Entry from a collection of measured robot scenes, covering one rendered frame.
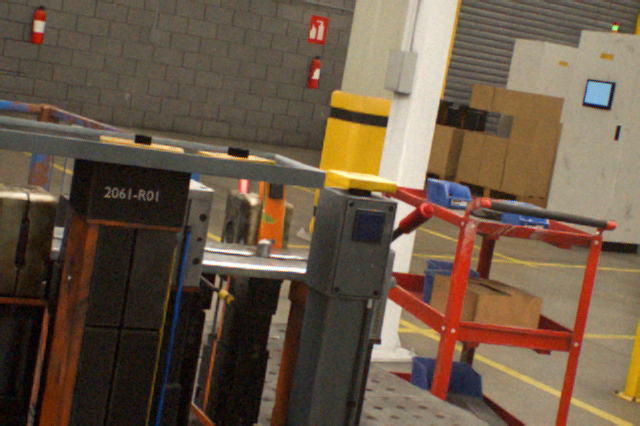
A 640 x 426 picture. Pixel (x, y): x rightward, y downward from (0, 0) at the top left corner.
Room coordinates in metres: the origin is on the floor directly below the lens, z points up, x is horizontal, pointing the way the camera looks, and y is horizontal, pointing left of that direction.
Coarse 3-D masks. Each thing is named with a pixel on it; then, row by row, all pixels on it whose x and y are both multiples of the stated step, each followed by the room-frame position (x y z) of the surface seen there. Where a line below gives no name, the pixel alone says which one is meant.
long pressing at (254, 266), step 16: (208, 256) 1.59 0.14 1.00; (224, 256) 1.61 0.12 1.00; (240, 256) 1.63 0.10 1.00; (256, 256) 1.65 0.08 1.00; (272, 256) 1.69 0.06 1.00; (288, 256) 1.70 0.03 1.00; (304, 256) 1.72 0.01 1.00; (208, 272) 1.53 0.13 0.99; (224, 272) 1.54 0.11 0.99; (240, 272) 1.55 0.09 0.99; (256, 272) 1.56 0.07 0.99; (272, 272) 1.57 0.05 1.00; (288, 272) 1.58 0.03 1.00; (304, 272) 1.59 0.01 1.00
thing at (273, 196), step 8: (264, 184) 1.80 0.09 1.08; (272, 184) 1.80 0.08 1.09; (280, 184) 1.81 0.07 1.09; (264, 192) 1.80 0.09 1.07; (272, 192) 1.80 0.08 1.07; (280, 192) 1.80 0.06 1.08; (264, 200) 1.80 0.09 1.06; (272, 200) 1.80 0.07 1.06; (280, 200) 1.81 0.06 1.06; (264, 208) 1.80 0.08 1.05; (272, 208) 1.80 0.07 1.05; (280, 208) 1.81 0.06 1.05; (264, 216) 1.79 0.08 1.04; (272, 216) 1.80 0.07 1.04; (280, 216) 1.81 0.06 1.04; (264, 224) 1.79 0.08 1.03; (272, 224) 1.80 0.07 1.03; (280, 224) 1.80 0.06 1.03; (264, 232) 1.79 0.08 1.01; (272, 232) 1.80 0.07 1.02; (280, 232) 1.80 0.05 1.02; (256, 240) 1.80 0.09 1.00; (272, 240) 1.79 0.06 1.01; (280, 240) 1.80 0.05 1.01; (280, 248) 1.80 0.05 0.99
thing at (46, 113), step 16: (32, 112) 4.52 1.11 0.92; (48, 112) 4.53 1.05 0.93; (64, 112) 4.42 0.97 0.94; (96, 128) 4.17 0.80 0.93; (112, 128) 4.07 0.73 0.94; (32, 160) 4.54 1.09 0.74; (48, 160) 4.54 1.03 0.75; (32, 176) 4.53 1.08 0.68; (48, 176) 4.55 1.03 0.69; (64, 176) 4.38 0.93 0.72; (192, 176) 3.60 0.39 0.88
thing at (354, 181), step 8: (328, 176) 1.35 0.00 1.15; (336, 176) 1.33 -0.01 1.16; (344, 176) 1.32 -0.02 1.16; (352, 176) 1.32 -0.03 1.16; (360, 176) 1.34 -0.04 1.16; (368, 176) 1.35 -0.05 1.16; (376, 176) 1.37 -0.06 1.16; (344, 184) 1.31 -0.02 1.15; (352, 184) 1.31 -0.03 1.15; (360, 184) 1.31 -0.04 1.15; (368, 184) 1.31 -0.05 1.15; (376, 184) 1.32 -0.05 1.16; (384, 184) 1.32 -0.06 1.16; (392, 184) 1.33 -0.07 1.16; (352, 192) 1.33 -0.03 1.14; (360, 192) 1.33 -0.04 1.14; (368, 192) 1.34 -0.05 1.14; (392, 192) 1.33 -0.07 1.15
